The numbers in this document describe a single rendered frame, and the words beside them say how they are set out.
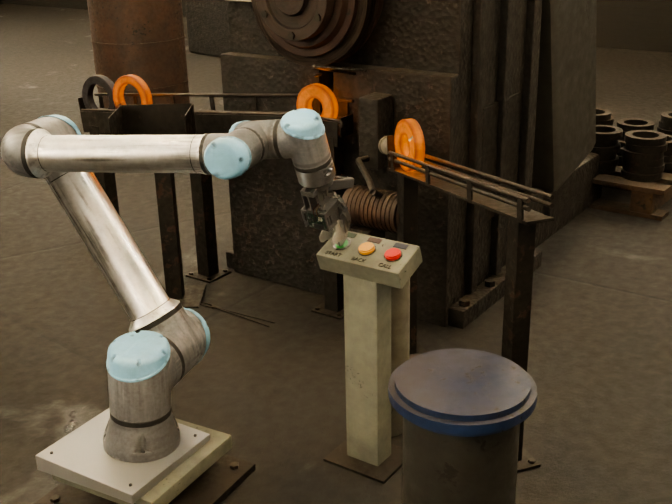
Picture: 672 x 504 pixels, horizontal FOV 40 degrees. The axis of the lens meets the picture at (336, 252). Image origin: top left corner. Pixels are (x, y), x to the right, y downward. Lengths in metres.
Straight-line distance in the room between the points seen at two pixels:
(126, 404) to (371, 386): 0.61
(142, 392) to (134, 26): 3.84
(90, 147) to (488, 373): 1.02
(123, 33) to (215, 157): 3.90
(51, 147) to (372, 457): 1.12
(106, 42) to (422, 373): 4.22
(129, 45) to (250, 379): 3.30
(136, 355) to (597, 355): 1.55
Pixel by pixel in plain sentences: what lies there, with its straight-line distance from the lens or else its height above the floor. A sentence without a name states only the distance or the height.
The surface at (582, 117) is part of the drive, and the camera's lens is 4.04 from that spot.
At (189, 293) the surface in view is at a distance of 3.54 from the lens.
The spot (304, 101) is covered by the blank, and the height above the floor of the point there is 0.75.
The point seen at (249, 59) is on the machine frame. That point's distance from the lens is 3.39.
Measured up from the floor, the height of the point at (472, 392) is 0.43.
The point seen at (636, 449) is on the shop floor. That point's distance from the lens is 2.66.
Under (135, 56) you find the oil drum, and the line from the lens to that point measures 5.85.
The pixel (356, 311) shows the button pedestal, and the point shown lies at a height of 0.45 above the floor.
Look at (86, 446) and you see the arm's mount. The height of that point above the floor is 0.15.
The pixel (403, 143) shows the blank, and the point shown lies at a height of 0.70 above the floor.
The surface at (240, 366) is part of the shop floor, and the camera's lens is 3.00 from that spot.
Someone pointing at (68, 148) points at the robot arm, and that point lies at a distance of 2.18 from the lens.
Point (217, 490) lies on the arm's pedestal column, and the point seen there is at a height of 0.02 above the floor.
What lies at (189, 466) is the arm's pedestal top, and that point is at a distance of 2.33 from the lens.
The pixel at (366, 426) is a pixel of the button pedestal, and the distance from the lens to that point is 2.43.
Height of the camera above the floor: 1.42
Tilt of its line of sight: 21 degrees down
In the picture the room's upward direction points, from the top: 1 degrees counter-clockwise
